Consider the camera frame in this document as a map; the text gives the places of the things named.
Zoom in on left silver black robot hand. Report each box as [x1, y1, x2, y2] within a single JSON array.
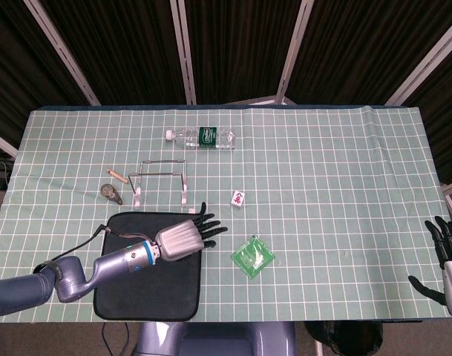
[[154, 202, 229, 263]]

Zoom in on black and blue cloth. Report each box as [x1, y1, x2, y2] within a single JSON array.
[[93, 211, 206, 322]]

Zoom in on green foil sachet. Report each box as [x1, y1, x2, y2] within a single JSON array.
[[231, 234, 277, 280]]

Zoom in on clear bottle with green label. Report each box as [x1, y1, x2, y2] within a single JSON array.
[[164, 125, 238, 150]]

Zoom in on blue-grey robot torso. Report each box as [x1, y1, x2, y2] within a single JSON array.
[[136, 320, 296, 356]]

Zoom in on black trash bin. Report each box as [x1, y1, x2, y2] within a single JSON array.
[[304, 320, 383, 356]]

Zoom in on green white grid tablecloth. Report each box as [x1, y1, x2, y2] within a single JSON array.
[[0, 105, 449, 323]]

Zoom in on dark pleated curtain panel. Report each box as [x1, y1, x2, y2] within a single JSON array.
[[284, 0, 452, 107], [34, 0, 188, 107], [402, 35, 452, 186], [0, 0, 91, 149], [183, 0, 304, 105]]

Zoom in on metal wire rack white feet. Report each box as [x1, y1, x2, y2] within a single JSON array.
[[128, 158, 189, 211]]

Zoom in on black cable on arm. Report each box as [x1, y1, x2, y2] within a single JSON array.
[[32, 223, 156, 275]]

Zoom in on black cable on floor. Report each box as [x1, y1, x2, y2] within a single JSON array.
[[101, 321, 132, 356]]

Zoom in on white partition post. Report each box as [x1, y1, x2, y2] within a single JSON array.
[[384, 16, 452, 107], [24, 0, 102, 107], [275, 0, 315, 106], [0, 128, 19, 159], [169, 0, 197, 105]]

